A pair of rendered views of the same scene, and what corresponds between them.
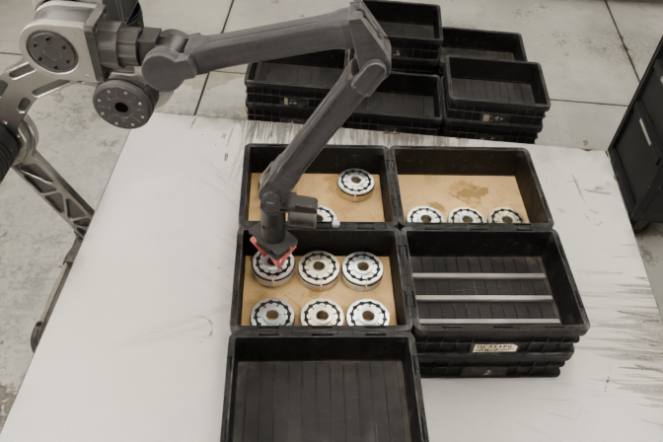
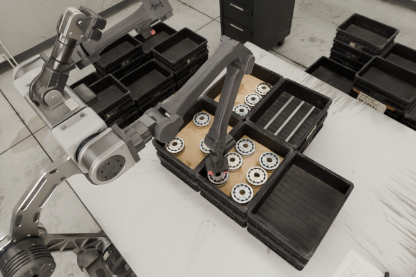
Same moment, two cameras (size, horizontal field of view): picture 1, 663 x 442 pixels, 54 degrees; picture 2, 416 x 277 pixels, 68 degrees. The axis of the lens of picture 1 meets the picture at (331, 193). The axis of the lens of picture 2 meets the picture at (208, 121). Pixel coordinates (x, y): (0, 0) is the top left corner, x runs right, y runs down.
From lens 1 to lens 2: 0.73 m
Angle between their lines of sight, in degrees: 26
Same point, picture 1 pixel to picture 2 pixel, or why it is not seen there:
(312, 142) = (228, 110)
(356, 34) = (239, 49)
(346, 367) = (282, 183)
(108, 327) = (174, 265)
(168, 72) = (171, 129)
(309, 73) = (101, 97)
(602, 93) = (194, 25)
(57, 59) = (114, 169)
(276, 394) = (275, 216)
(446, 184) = not seen: hidden behind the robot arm
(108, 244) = (128, 237)
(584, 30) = not seen: hidden behind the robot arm
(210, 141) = not seen: hidden behind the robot
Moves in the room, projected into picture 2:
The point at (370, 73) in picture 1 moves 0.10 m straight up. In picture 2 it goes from (250, 62) to (251, 39)
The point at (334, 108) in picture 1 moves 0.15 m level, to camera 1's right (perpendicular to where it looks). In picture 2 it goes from (234, 89) to (260, 68)
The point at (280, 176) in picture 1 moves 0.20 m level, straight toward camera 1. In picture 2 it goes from (221, 135) to (264, 161)
